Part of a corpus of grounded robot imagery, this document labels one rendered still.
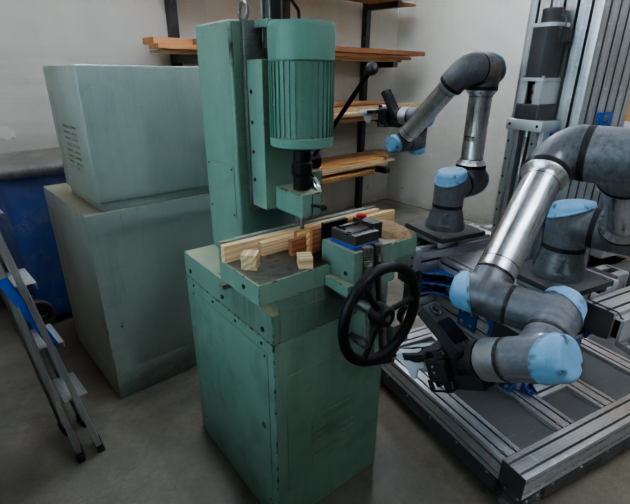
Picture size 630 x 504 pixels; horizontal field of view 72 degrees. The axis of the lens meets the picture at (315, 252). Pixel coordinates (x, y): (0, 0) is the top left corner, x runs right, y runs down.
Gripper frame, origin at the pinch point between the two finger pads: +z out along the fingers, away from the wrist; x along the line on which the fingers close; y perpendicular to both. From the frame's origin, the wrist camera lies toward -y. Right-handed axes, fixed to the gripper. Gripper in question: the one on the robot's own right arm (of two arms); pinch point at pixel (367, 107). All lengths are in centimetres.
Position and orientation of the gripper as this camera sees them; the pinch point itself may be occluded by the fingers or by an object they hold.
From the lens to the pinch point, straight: 219.5
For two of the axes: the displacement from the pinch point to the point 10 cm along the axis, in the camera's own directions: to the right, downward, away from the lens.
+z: -6.6, -2.9, 6.9
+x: 7.4, -3.7, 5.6
